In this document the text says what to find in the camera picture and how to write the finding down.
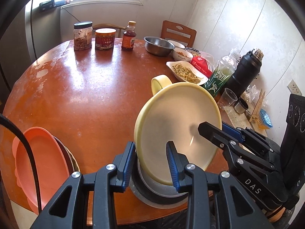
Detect salmon pink plastic plate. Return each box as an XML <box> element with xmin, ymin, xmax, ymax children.
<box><xmin>12</xmin><ymin>127</ymin><xmax>70</xmax><ymax>214</ymax></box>

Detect steel bowl wide rim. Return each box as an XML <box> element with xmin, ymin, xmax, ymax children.
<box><xmin>129</xmin><ymin>175</ymin><xmax>188</xmax><ymax>209</ymax></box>

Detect yellow enamel bowl with handle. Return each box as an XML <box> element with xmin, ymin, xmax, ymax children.
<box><xmin>134</xmin><ymin>74</ymin><xmax>222</xmax><ymax>185</ymax></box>

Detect steel bowl small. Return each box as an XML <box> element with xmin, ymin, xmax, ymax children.
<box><xmin>137</xmin><ymin>161</ymin><xmax>186</xmax><ymax>198</ymax></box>

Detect paper sheet on table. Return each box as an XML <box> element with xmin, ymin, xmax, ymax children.
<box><xmin>224</xmin><ymin>106</ymin><xmax>267</xmax><ymax>136</ymax></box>

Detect wooden clothespins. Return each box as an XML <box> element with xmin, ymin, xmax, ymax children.
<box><xmin>249</xmin><ymin>89</ymin><xmax>265</xmax><ymax>123</ymax></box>

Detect steel thermos cap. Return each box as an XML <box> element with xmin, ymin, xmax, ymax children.
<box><xmin>234</xmin><ymin>97</ymin><xmax>249</xmax><ymax>114</ymax></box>

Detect clear plastic cup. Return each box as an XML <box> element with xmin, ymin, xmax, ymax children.
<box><xmin>217</xmin><ymin>88</ymin><xmax>237</xmax><ymax>110</ymax></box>

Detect black thermos flask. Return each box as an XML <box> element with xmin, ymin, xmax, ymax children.
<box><xmin>220</xmin><ymin>48</ymin><xmax>264</xmax><ymax>98</ymax></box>

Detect green label plastic bottle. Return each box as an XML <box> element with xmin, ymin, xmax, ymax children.
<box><xmin>202</xmin><ymin>50</ymin><xmax>240</xmax><ymax>97</ymax></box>

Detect red tissue pack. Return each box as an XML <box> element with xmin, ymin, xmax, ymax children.
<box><xmin>190</xmin><ymin>56</ymin><xmax>214</xmax><ymax>78</ymax></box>

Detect white dish with noodles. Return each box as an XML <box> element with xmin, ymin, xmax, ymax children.
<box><xmin>166</xmin><ymin>60</ymin><xmax>208</xmax><ymax>85</ymax></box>

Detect white ceramic bowl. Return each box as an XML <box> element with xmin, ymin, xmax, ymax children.
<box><xmin>172</xmin><ymin>48</ymin><xmax>193</xmax><ymax>62</ymax></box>

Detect steel bowl far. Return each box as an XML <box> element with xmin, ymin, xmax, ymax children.
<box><xmin>144</xmin><ymin>36</ymin><xmax>175</xmax><ymax>57</ymax></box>

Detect wooden chair far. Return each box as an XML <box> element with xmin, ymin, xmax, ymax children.
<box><xmin>160</xmin><ymin>20</ymin><xmax>197</xmax><ymax>48</ymax></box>

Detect brown sauce bottle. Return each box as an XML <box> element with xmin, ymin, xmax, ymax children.
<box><xmin>121</xmin><ymin>21</ymin><xmax>136</xmax><ymax>51</ymax></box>

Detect red jar orange lid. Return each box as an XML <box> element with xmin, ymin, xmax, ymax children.
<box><xmin>95</xmin><ymin>28</ymin><xmax>116</xmax><ymax>51</ymax></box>

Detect clear jar black lid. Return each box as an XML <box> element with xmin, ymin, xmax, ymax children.
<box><xmin>73</xmin><ymin>21</ymin><xmax>92</xmax><ymax>51</ymax></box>

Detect grey refrigerator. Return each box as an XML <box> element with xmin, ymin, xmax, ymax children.
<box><xmin>1</xmin><ymin>0</ymin><xmax>62</xmax><ymax>90</ymax></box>

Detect black device on sill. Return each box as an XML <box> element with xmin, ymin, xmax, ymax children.
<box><xmin>39</xmin><ymin>0</ymin><xmax>71</xmax><ymax>12</ymax></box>

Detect black cable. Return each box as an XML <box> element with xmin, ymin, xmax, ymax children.
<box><xmin>0</xmin><ymin>113</ymin><xmax>43</xmax><ymax>214</ymax></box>

